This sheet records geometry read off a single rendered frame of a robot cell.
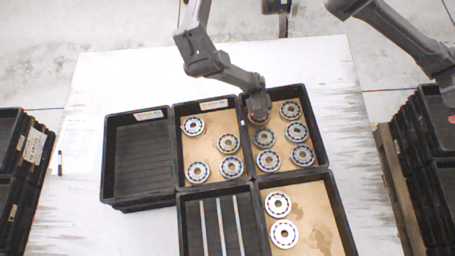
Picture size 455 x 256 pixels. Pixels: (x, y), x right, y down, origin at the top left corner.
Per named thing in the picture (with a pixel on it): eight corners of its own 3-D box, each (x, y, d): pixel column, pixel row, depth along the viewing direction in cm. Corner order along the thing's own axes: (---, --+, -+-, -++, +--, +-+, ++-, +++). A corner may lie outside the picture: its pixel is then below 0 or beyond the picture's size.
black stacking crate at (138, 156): (115, 126, 145) (105, 115, 135) (175, 116, 145) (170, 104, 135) (111, 210, 126) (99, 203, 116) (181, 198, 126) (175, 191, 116)
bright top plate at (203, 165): (186, 161, 129) (186, 160, 128) (210, 160, 128) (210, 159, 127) (185, 183, 124) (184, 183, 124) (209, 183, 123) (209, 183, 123)
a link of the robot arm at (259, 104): (261, 72, 111) (240, 79, 114) (264, 99, 106) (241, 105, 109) (271, 89, 121) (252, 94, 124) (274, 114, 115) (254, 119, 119)
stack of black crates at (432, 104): (385, 121, 206) (416, 83, 166) (431, 119, 204) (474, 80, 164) (402, 178, 187) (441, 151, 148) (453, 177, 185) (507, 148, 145)
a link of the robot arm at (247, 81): (217, 44, 75) (180, 57, 79) (222, 66, 74) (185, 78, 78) (266, 72, 114) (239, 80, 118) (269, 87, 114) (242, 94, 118)
